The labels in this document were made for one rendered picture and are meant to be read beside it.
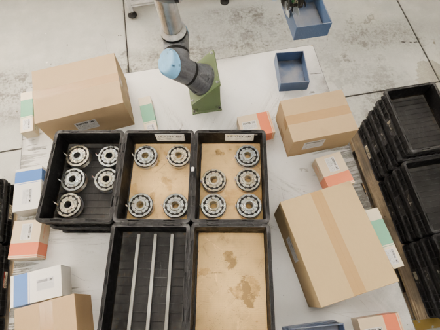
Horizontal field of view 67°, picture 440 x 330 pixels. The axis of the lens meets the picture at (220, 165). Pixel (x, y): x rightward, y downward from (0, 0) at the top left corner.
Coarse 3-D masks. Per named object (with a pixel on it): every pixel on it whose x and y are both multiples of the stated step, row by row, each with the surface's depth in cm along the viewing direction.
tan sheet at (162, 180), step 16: (144, 144) 149; (160, 144) 149; (176, 144) 149; (160, 160) 146; (144, 176) 143; (160, 176) 143; (176, 176) 142; (144, 192) 140; (160, 192) 140; (176, 192) 140; (160, 208) 137
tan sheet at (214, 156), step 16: (208, 144) 148; (224, 144) 148; (240, 144) 148; (256, 144) 147; (208, 160) 145; (224, 160) 145; (208, 192) 139; (224, 192) 139; (240, 192) 139; (256, 192) 139
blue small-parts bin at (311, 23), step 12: (312, 0) 146; (300, 12) 145; (312, 12) 145; (324, 12) 138; (288, 24) 142; (300, 24) 142; (312, 24) 142; (324, 24) 134; (300, 36) 137; (312, 36) 139
